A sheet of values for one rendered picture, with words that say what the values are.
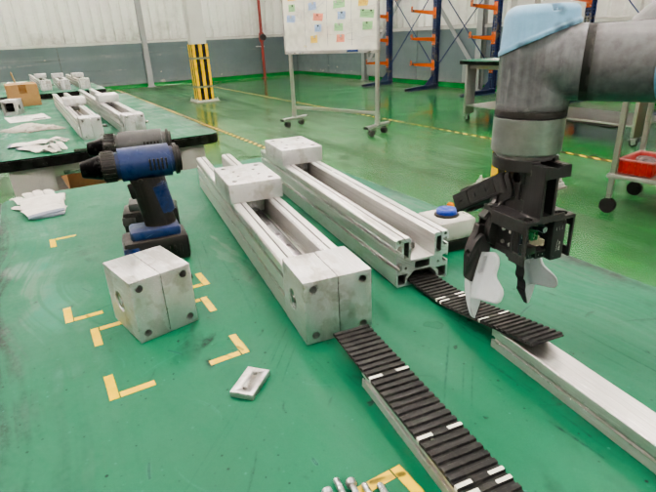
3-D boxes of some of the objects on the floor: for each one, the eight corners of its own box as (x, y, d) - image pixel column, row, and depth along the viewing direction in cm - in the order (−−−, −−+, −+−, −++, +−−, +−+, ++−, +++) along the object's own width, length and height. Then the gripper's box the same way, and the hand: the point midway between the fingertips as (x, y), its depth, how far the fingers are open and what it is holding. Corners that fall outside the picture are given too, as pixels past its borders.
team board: (279, 128, 689) (266, -32, 613) (304, 123, 724) (295, -30, 648) (369, 138, 599) (367, -49, 523) (391, 131, 634) (393, -45, 558)
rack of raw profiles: (360, 86, 1172) (358, -20, 1086) (390, 83, 1213) (391, -19, 1127) (462, 98, 908) (470, -41, 822) (497, 93, 949) (508, -39, 863)
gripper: (506, 172, 50) (488, 348, 58) (609, 154, 55) (579, 319, 63) (454, 155, 57) (445, 314, 66) (549, 142, 62) (529, 291, 70)
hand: (497, 300), depth 66 cm, fingers open, 8 cm apart
